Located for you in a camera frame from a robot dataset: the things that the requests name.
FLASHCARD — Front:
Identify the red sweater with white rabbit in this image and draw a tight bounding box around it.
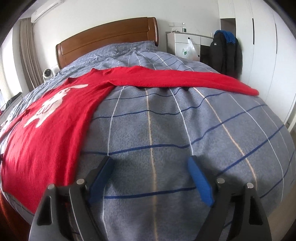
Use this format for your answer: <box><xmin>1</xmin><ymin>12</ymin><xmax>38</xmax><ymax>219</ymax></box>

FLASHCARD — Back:
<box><xmin>1</xmin><ymin>66</ymin><xmax>259</xmax><ymax>213</ymax></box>

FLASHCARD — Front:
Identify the white window desk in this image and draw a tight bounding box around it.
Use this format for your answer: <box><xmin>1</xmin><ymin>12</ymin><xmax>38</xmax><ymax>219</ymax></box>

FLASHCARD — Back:
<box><xmin>0</xmin><ymin>92</ymin><xmax>23</xmax><ymax>124</ymax></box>

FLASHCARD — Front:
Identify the beige curtain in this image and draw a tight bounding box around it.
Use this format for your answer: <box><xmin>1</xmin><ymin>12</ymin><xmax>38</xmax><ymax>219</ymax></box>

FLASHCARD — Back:
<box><xmin>20</xmin><ymin>18</ymin><xmax>44</xmax><ymax>89</ymax></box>

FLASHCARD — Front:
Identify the black and blue jacket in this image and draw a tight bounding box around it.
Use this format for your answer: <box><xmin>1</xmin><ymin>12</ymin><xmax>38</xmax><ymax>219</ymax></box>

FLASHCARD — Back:
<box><xmin>209</xmin><ymin>30</ymin><xmax>242</xmax><ymax>79</ymax></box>

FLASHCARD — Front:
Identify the white plastic bag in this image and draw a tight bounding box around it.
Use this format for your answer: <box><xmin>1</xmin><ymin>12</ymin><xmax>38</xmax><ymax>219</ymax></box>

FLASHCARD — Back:
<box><xmin>182</xmin><ymin>38</ymin><xmax>200</xmax><ymax>61</ymax></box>

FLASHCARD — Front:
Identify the white nightstand cabinet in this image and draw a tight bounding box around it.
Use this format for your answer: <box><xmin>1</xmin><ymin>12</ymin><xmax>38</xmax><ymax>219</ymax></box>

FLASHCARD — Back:
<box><xmin>166</xmin><ymin>32</ymin><xmax>213</xmax><ymax>64</ymax></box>

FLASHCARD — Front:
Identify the white wardrobe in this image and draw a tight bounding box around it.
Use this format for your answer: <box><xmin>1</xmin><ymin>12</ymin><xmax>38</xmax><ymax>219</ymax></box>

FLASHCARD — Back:
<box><xmin>233</xmin><ymin>1</ymin><xmax>295</xmax><ymax>123</ymax></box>

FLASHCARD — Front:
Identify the brown wooden headboard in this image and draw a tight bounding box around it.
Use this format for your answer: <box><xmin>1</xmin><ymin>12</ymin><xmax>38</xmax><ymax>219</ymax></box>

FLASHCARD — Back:
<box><xmin>56</xmin><ymin>17</ymin><xmax>159</xmax><ymax>69</ymax></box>

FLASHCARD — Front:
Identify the white air conditioner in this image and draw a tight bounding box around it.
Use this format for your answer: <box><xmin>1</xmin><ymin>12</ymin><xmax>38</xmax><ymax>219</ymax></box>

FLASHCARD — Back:
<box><xmin>31</xmin><ymin>0</ymin><xmax>64</xmax><ymax>24</ymax></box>

